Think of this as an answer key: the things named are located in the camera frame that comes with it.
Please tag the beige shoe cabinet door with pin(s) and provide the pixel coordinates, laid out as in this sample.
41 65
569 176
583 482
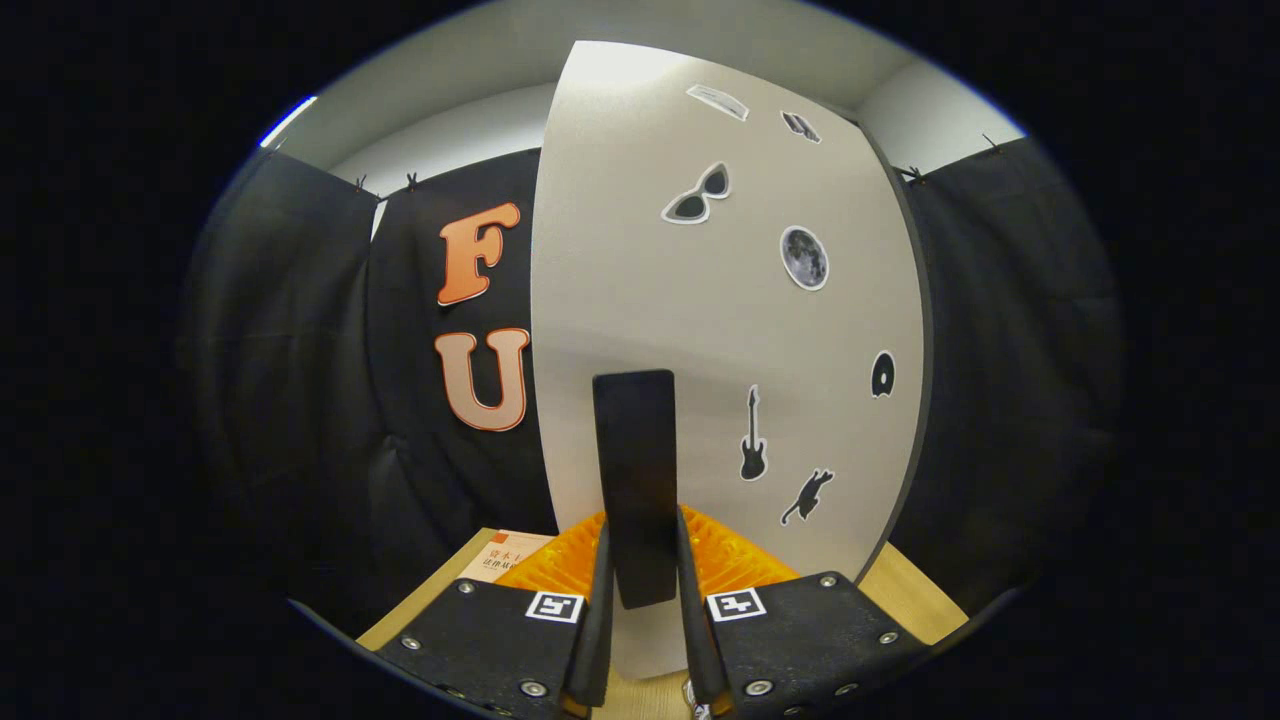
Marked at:
650 250

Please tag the narrow ceiling light strip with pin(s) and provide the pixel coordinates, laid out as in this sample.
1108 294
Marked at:
288 122

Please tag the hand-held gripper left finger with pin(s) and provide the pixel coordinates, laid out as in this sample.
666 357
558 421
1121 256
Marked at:
590 660

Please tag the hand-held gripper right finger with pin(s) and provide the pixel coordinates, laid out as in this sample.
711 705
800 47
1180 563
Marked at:
700 650

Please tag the black backdrop cloth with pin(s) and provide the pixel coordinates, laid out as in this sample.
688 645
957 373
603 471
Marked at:
300 400

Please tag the beige paperback book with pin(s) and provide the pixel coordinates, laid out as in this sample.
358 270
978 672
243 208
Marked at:
500 560

